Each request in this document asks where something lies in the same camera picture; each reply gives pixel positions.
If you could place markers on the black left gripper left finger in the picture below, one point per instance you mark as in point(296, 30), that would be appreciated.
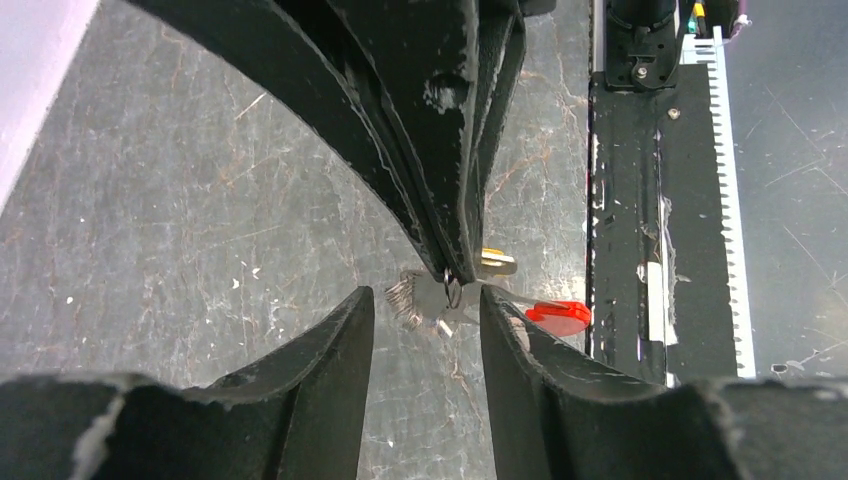
point(296, 413)

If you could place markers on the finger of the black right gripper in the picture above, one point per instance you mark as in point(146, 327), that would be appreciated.
point(435, 80)
point(290, 55)

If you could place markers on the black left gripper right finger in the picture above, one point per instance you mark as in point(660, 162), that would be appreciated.
point(556, 413)

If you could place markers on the red key tag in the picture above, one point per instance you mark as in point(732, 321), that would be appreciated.
point(560, 318)

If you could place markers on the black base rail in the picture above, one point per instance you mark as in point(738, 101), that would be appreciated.
point(658, 279)

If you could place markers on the white toothed cable duct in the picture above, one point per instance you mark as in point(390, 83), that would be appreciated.
point(710, 53)

